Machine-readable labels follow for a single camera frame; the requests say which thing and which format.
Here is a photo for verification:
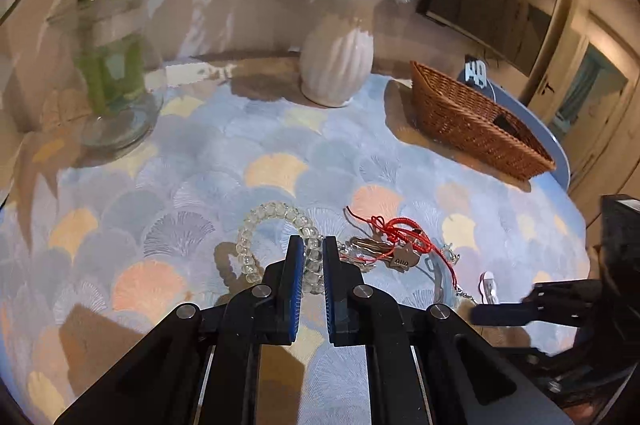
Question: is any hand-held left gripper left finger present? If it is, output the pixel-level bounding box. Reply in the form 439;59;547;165
52;235;306;425

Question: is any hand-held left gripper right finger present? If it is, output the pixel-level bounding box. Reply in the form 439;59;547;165
322;235;576;425

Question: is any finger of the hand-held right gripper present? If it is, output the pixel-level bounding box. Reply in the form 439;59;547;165
500;345;631;406
470;280;608;328

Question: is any white hair clip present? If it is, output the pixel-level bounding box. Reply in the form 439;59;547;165
479;271;501;305

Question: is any silver chain bracelet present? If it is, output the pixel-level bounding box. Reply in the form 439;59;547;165
336;241;381;275

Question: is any silver wire bangle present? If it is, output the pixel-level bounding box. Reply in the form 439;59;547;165
425;242;476;306

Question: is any bronze metal charm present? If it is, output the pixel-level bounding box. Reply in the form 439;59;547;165
347;235;418;272

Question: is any clear bead bracelet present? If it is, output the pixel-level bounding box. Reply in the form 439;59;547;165
236;201;328;296

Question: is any red string bracelet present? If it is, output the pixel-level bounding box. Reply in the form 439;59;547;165
344;205;458;263

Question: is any brown wicker basket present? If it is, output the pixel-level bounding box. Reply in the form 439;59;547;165
410;60;557;182

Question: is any blue curved panel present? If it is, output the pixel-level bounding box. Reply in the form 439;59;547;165
487;80;571;191

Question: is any cream interior door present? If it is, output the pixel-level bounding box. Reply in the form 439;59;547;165
517;0;591;121

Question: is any clear glass vase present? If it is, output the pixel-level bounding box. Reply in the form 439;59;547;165
47;0;166;151

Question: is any white ribbed ceramic vase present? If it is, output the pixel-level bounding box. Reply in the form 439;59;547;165
299;0;396;108

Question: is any metal phone stand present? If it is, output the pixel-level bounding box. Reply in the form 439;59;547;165
464;54;488;88

